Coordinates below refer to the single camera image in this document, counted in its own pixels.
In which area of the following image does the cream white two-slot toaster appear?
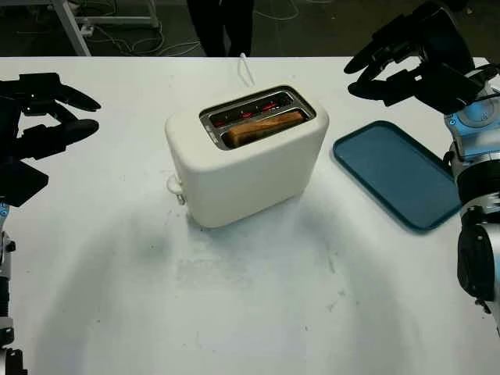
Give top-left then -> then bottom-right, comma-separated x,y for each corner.
164,84 -> 330,230

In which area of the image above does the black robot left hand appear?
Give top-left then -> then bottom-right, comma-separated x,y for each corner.
0,72 -> 102,162

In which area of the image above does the long white floor cable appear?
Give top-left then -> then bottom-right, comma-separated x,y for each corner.
92,0 -> 201,56

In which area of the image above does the white metal table frame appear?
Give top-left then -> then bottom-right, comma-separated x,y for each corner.
50,0 -> 162,58

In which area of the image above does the looped white floor cable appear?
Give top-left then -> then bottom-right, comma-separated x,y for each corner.
253,0 -> 302,21

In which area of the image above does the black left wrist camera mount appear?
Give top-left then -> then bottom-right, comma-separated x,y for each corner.
0,155 -> 50,209

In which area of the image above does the white toaster power cord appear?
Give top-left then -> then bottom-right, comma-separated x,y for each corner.
237,53 -> 257,88

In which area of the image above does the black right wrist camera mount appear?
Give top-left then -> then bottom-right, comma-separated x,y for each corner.
384,64 -> 485,116

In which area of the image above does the white toaster lever knob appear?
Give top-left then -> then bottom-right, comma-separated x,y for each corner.
166,174 -> 184,195

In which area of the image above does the person in dark trousers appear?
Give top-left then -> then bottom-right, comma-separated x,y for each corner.
186,0 -> 255,58

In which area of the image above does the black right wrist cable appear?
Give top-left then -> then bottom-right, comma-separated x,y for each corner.
468,64 -> 500,107

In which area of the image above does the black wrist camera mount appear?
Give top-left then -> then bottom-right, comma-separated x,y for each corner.
0,155 -> 50,209
384,64 -> 485,116

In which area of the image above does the browned toast slice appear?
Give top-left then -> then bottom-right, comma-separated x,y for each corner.
227,109 -> 304,149

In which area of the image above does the teal blue plastic tray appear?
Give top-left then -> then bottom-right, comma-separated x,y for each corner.
332,120 -> 463,236

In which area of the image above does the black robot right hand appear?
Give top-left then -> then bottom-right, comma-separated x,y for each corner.
343,1 -> 474,102

